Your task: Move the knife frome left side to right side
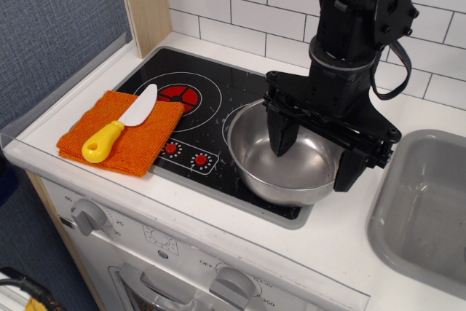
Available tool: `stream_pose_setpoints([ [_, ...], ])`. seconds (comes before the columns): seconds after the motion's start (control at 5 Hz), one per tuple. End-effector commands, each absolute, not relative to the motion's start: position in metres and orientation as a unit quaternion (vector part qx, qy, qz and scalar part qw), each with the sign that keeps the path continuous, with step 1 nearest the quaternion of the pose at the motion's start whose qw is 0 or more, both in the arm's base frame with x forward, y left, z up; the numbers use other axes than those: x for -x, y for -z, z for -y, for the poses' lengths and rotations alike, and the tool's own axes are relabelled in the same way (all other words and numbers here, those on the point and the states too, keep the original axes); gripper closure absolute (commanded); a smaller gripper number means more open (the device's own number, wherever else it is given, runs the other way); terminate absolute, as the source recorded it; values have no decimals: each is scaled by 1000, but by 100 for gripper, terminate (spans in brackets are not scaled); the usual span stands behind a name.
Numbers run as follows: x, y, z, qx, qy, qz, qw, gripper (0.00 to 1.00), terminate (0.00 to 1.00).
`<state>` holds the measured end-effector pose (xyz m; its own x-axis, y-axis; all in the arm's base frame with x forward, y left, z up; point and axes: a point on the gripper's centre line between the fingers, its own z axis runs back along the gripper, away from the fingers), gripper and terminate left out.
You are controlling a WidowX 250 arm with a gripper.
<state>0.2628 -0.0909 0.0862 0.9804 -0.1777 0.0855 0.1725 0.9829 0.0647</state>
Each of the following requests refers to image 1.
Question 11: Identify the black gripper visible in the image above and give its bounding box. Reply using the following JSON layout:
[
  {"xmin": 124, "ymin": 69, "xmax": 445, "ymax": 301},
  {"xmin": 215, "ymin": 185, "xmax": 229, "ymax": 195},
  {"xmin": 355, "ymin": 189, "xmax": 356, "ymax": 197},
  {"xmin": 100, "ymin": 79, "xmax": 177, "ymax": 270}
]
[{"xmin": 264, "ymin": 56, "xmax": 401, "ymax": 192}]

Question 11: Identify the yellow handled white toy knife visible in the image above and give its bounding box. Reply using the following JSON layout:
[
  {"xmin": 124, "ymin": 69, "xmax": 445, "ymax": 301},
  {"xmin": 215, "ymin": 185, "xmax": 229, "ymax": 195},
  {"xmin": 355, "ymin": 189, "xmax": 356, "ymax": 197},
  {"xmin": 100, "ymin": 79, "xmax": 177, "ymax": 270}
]
[{"xmin": 82, "ymin": 84, "xmax": 158, "ymax": 164}]

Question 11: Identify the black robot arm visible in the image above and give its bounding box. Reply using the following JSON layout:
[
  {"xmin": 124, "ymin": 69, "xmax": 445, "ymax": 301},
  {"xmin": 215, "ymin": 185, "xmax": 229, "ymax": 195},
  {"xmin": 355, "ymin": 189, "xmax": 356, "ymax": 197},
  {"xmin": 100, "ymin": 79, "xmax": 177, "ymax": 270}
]
[{"xmin": 264, "ymin": 0, "xmax": 419, "ymax": 192}]

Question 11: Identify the stainless steel bowl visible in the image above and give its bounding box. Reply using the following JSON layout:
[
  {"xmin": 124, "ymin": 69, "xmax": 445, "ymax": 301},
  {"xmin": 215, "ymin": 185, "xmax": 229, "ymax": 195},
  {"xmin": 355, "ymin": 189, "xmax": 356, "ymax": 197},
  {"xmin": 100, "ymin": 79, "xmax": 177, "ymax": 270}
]
[{"xmin": 226, "ymin": 101, "xmax": 344, "ymax": 207}]

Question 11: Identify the grey toy sink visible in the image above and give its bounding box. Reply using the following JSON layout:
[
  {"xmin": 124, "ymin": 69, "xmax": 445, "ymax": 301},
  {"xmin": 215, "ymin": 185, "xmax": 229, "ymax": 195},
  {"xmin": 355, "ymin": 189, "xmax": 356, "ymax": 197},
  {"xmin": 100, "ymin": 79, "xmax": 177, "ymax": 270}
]
[{"xmin": 368, "ymin": 130, "xmax": 465, "ymax": 299}]

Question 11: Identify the black toy stove top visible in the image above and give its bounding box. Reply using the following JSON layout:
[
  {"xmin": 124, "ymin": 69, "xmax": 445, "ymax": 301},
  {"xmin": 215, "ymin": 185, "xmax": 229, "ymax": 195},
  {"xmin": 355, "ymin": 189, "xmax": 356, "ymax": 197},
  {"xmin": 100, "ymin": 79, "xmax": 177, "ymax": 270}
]
[{"xmin": 115, "ymin": 47, "xmax": 312, "ymax": 229}]

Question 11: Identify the grey oven temperature knob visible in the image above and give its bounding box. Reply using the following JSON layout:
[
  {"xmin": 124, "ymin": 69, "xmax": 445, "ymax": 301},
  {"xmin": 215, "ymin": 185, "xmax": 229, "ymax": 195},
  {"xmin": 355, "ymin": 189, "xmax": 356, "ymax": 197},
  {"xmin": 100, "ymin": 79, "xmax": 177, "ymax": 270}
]
[{"xmin": 209, "ymin": 267, "xmax": 261, "ymax": 310}]

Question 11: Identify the orange folded cloth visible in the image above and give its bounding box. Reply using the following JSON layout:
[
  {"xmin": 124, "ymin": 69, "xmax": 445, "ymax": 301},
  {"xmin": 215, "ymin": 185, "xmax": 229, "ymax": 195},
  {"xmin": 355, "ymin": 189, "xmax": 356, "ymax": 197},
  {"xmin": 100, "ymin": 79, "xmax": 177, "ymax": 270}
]
[{"xmin": 57, "ymin": 91, "xmax": 184, "ymax": 177}]

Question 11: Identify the white toy oven front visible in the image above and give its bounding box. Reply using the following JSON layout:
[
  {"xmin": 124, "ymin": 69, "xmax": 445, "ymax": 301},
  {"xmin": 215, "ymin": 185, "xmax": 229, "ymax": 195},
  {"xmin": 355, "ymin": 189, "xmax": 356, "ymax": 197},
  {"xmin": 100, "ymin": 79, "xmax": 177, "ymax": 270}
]
[{"xmin": 42, "ymin": 180, "xmax": 369, "ymax": 310}]

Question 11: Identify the grey timer knob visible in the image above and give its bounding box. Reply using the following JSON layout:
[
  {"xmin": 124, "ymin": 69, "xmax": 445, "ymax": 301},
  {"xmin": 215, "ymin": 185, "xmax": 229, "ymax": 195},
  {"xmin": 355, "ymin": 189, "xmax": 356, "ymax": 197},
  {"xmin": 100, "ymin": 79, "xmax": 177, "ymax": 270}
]
[{"xmin": 71, "ymin": 199, "xmax": 107, "ymax": 236}]

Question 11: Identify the wooden side post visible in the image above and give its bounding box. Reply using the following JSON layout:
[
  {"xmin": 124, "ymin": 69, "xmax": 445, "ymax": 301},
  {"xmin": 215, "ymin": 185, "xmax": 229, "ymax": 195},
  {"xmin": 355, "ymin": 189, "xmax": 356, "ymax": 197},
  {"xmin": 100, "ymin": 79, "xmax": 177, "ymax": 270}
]
[{"xmin": 124, "ymin": 0, "xmax": 172, "ymax": 59}]

